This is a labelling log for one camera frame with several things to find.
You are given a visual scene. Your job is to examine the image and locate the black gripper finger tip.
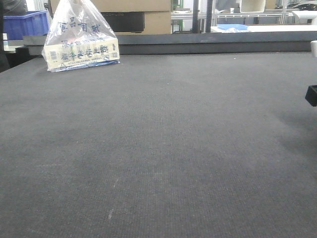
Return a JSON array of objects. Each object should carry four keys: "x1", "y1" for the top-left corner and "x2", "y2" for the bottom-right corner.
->
[{"x1": 305, "y1": 85, "x2": 317, "y2": 107}]

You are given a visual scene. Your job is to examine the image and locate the white background table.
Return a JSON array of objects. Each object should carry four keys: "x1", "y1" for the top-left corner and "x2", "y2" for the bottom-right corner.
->
[{"x1": 211, "y1": 25, "x2": 317, "y2": 33}]

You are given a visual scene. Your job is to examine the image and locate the blue tray on table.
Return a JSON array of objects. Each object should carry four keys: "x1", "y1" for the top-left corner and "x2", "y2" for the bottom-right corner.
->
[{"x1": 217, "y1": 24, "x2": 248, "y2": 31}]

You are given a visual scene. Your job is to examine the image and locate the black vertical pole right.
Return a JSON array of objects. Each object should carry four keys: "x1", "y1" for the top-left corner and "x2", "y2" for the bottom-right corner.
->
[{"x1": 205, "y1": 0, "x2": 213, "y2": 33}]

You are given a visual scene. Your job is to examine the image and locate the black vertical pole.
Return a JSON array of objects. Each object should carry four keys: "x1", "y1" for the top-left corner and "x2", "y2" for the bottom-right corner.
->
[
  {"x1": 205, "y1": 0, "x2": 213, "y2": 33},
  {"x1": 192, "y1": 0, "x2": 199, "y2": 34}
]

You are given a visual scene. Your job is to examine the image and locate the black vertical pole left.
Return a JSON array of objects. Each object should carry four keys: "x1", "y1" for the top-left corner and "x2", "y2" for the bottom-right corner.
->
[{"x1": 192, "y1": 0, "x2": 199, "y2": 34}]

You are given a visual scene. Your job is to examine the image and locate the dark foam board stack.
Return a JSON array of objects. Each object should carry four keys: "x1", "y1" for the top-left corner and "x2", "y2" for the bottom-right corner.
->
[{"x1": 22, "y1": 31, "x2": 317, "y2": 56}]

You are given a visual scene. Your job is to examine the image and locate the large cardboard box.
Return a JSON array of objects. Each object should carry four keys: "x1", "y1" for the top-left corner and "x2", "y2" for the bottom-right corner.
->
[{"x1": 50, "y1": 0, "x2": 171, "y2": 35}]

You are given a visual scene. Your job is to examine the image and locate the black device on box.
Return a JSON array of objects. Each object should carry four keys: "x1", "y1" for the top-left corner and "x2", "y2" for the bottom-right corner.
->
[{"x1": 101, "y1": 12, "x2": 145, "y2": 33}]

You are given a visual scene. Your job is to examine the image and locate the cream box inside bag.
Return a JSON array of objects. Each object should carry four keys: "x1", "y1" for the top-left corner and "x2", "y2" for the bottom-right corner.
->
[{"x1": 42, "y1": 39, "x2": 120, "y2": 72}]

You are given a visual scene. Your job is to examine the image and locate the clear printed plastic bag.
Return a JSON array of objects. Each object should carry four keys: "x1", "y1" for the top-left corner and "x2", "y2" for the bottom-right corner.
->
[{"x1": 41, "y1": 0, "x2": 121, "y2": 73}]

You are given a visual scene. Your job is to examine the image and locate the blue plastic crate background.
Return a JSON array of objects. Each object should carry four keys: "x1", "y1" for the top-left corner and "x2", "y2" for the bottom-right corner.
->
[{"x1": 3, "y1": 10, "x2": 49, "y2": 40}]

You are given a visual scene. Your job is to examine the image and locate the aluminium frame rack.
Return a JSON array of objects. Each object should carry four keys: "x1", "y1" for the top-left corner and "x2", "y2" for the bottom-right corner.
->
[{"x1": 211, "y1": 0, "x2": 292, "y2": 26}]

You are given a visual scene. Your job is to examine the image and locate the beige rectangular duct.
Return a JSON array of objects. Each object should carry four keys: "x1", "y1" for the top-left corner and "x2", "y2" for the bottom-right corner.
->
[{"x1": 240, "y1": 0, "x2": 266, "y2": 13}]

